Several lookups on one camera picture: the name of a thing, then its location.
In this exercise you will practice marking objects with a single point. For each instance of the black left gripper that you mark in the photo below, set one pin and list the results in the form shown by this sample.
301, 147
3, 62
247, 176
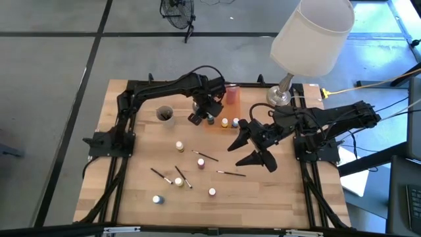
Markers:
207, 97

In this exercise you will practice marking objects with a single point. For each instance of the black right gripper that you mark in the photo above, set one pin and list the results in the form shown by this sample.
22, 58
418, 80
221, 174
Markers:
264, 136

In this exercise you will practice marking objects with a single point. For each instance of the green paint bottle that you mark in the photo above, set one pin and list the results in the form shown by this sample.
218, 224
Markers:
210, 120

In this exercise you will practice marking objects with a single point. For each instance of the turquoise paint bottle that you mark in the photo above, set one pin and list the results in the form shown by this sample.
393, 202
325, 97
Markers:
235, 122

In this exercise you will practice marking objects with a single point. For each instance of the tall coral paint bottle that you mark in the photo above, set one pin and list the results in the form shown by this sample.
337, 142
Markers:
232, 96

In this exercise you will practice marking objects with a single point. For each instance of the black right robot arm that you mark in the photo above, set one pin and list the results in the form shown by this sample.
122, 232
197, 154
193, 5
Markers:
345, 115

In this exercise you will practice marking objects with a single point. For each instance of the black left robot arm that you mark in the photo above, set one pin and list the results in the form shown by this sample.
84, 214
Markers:
164, 87

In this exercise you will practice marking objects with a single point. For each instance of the magenta paint bottle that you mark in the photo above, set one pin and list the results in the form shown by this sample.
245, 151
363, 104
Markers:
201, 163

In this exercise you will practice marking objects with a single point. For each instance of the red paint bottle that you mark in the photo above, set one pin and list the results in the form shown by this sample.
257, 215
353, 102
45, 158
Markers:
212, 191

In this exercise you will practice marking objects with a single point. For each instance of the blue paint bottle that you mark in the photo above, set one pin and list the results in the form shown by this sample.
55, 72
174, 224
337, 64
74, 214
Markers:
158, 199

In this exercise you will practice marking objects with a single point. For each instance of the orange translucent bin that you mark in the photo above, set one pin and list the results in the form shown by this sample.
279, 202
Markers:
230, 112

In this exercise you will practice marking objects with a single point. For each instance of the white paper cup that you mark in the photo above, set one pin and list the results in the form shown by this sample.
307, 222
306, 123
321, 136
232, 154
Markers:
170, 123

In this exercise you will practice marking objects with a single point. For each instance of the black floor fan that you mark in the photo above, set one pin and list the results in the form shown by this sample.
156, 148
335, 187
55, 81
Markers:
179, 14

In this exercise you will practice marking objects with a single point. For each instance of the white sheet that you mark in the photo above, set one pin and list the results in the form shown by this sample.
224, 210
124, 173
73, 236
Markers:
355, 181

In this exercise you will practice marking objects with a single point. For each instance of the silver lamp with white shade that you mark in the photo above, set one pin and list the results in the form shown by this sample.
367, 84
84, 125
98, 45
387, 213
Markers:
312, 39

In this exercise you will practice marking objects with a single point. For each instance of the black desk support bar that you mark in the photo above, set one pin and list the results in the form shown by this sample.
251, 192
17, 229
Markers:
378, 158

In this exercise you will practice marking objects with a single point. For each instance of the dark grey desk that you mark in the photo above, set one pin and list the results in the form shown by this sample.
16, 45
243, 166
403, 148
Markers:
399, 197

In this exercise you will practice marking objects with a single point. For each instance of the black keyboard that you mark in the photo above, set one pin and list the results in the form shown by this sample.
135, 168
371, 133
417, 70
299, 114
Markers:
415, 210

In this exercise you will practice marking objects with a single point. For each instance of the silver frame bracket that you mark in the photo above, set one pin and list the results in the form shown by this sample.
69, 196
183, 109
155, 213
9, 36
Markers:
121, 229
304, 233

